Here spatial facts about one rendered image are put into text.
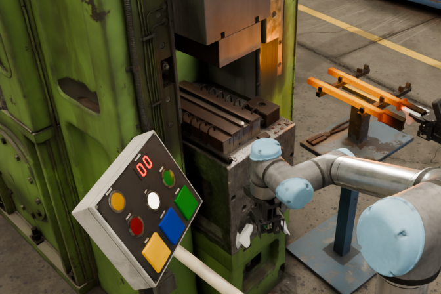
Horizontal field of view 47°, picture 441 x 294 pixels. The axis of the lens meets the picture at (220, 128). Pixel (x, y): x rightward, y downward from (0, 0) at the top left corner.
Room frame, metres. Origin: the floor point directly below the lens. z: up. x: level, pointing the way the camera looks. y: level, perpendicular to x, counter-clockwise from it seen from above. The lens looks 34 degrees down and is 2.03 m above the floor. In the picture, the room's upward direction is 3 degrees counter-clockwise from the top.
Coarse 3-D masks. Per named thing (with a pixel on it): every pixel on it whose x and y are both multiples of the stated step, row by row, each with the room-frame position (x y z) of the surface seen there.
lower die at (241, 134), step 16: (208, 96) 1.74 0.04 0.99; (192, 112) 1.64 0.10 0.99; (208, 112) 1.63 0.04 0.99; (240, 112) 1.62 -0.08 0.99; (192, 128) 1.56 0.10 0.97; (224, 128) 1.52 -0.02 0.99; (240, 128) 1.52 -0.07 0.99; (256, 128) 1.57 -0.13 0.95; (224, 144) 1.46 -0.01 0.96; (240, 144) 1.51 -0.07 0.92
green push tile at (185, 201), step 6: (180, 192) 1.12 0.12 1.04; (186, 192) 1.14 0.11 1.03; (180, 198) 1.11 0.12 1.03; (186, 198) 1.12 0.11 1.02; (192, 198) 1.14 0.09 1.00; (180, 204) 1.09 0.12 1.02; (186, 204) 1.11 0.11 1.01; (192, 204) 1.12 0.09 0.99; (180, 210) 1.08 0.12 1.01; (186, 210) 1.09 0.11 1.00; (192, 210) 1.11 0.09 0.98; (186, 216) 1.08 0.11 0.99
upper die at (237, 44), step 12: (180, 36) 1.58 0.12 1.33; (228, 36) 1.48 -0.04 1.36; (240, 36) 1.52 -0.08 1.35; (252, 36) 1.56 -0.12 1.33; (180, 48) 1.58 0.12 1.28; (192, 48) 1.54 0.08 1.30; (204, 48) 1.50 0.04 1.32; (216, 48) 1.46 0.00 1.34; (228, 48) 1.48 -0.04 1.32; (240, 48) 1.52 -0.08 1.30; (252, 48) 1.56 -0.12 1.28; (204, 60) 1.50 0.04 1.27; (216, 60) 1.46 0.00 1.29; (228, 60) 1.48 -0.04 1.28
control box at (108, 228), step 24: (144, 144) 1.16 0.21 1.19; (120, 168) 1.06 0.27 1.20; (144, 168) 1.10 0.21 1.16; (168, 168) 1.16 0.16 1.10; (96, 192) 0.98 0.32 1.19; (120, 192) 0.99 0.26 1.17; (144, 192) 1.04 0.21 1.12; (168, 192) 1.10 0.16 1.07; (192, 192) 1.17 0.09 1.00; (96, 216) 0.90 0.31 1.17; (120, 216) 0.94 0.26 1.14; (144, 216) 0.99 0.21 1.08; (192, 216) 1.10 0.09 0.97; (96, 240) 0.91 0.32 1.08; (120, 240) 0.89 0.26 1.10; (144, 240) 0.93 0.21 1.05; (168, 240) 0.98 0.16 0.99; (120, 264) 0.89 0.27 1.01; (144, 264) 0.88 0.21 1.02; (144, 288) 0.87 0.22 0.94
